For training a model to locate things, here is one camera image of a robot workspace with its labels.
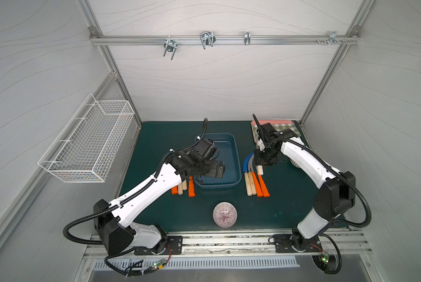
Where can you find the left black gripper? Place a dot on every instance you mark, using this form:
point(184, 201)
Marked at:
point(217, 169)

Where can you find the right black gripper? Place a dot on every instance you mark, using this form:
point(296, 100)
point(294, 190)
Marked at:
point(264, 130)

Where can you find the orange sickle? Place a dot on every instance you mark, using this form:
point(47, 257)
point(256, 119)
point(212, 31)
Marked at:
point(191, 187)
point(259, 192)
point(174, 190)
point(263, 186)

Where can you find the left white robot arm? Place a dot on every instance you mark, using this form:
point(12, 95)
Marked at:
point(114, 221)

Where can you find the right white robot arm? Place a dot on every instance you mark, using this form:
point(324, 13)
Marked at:
point(336, 190)

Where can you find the blue plastic storage box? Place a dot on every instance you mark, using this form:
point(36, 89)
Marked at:
point(228, 154)

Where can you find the green checkered cloth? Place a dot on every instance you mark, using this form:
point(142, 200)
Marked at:
point(256, 135)

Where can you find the pink tray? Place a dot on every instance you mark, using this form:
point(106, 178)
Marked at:
point(278, 123)

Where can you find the orange sickle beside box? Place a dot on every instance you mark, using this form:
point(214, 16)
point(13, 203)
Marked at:
point(191, 187)

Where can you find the striped ceramic mug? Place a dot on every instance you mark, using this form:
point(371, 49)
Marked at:
point(294, 164)

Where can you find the purple striped bowl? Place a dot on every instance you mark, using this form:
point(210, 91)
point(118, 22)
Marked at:
point(225, 214)

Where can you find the metal clamp hook left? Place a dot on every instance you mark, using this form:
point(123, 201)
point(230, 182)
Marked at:
point(170, 46)

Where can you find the metal U-bolt hook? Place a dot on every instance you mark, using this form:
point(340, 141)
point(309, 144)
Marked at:
point(207, 39)

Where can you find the aluminium crossbar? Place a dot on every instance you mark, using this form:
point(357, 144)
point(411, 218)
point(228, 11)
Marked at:
point(220, 40)

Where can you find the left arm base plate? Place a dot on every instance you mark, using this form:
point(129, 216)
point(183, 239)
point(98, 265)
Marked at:
point(170, 245)

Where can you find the aluminium front rail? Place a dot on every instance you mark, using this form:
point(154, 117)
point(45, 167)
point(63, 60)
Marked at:
point(262, 242)

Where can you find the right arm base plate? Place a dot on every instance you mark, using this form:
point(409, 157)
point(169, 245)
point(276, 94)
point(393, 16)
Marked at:
point(292, 243)

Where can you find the small metal ring hook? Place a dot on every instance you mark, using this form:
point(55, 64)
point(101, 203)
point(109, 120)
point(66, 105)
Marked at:
point(247, 38)

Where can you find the white wire basket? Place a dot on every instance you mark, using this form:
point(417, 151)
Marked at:
point(85, 149)

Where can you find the metal bracket hook right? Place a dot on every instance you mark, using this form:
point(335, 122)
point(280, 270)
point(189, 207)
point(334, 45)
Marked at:
point(332, 40)

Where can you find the slotted cable duct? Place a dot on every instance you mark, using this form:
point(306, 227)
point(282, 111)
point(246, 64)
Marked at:
point(201, 263)

